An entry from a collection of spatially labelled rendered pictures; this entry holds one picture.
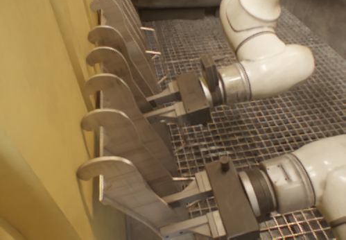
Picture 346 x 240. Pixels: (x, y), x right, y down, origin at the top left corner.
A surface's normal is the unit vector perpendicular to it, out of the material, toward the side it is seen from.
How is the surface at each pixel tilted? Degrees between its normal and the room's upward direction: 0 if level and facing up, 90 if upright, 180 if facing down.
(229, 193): 13
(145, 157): 90
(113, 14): 90
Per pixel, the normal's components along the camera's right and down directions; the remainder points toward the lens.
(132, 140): 0.18, 0.69
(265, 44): -0.13, -0.44
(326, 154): -0.32, -0.67
